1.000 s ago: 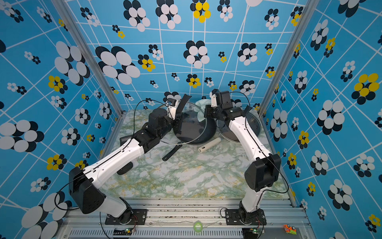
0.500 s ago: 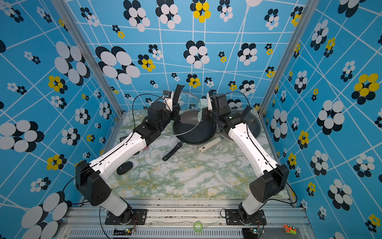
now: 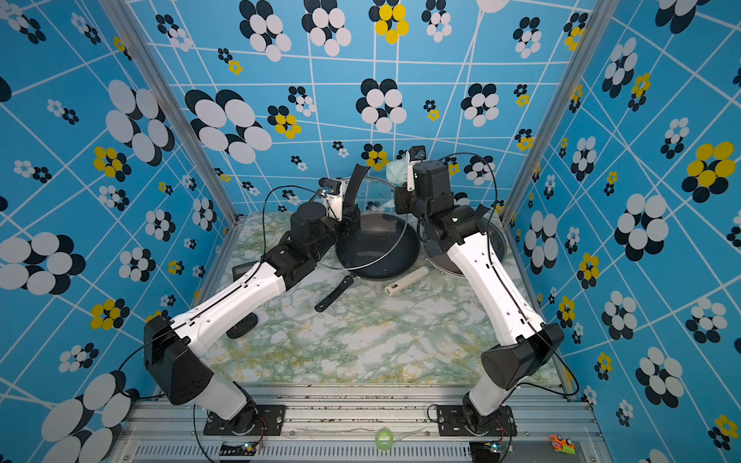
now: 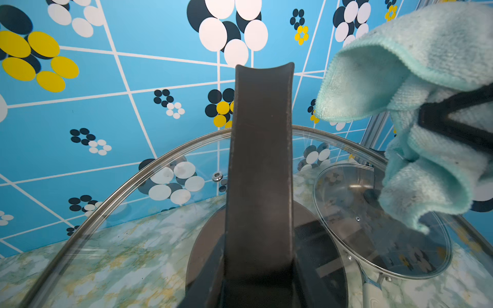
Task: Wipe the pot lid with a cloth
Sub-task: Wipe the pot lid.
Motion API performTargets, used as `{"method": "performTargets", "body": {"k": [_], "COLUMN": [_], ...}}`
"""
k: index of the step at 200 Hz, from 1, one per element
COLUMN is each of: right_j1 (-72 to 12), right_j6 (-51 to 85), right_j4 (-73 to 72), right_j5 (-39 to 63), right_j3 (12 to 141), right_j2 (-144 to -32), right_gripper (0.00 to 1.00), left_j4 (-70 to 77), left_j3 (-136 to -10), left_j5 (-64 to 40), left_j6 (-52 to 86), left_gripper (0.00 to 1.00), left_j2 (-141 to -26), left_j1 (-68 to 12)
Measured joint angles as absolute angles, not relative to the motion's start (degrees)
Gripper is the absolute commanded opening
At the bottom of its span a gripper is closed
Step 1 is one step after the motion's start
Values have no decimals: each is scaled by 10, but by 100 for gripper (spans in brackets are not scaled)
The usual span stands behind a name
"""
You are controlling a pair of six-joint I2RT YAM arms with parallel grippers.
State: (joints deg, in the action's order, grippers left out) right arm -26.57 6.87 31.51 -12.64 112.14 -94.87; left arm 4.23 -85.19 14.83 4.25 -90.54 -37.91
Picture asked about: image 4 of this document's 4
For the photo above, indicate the dark wok with beige handle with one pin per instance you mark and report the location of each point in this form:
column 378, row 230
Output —
column 373, row 296

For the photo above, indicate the black frying pan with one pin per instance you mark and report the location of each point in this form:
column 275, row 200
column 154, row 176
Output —
column 259, row 260

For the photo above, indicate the glass lid of wok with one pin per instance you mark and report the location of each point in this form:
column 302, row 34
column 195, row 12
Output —
column 346, row 198

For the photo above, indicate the light green cloth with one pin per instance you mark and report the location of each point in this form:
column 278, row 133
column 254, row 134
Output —
column 426, row 56

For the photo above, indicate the glass lid of frying pan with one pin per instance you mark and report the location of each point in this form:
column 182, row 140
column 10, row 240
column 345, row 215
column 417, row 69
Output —
column 134, row 249

